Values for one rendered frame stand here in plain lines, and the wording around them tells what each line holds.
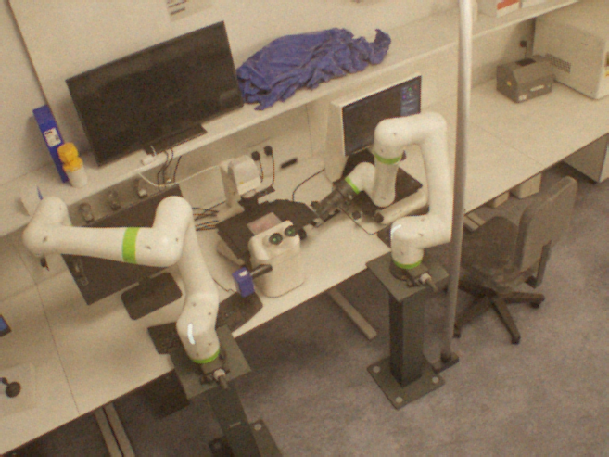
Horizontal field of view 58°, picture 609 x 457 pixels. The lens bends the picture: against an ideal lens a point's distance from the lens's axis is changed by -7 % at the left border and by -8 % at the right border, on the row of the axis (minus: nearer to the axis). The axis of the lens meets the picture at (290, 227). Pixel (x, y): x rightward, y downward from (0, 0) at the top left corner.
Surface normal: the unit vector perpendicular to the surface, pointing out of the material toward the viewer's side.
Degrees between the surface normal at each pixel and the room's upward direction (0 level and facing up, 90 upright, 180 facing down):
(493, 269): 0
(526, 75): 45
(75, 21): 90
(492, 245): 0
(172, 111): 86
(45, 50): 90
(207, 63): 86
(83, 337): 0
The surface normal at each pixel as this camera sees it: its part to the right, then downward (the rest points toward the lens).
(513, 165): -0.13, -0.75
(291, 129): 0.50, 0.52
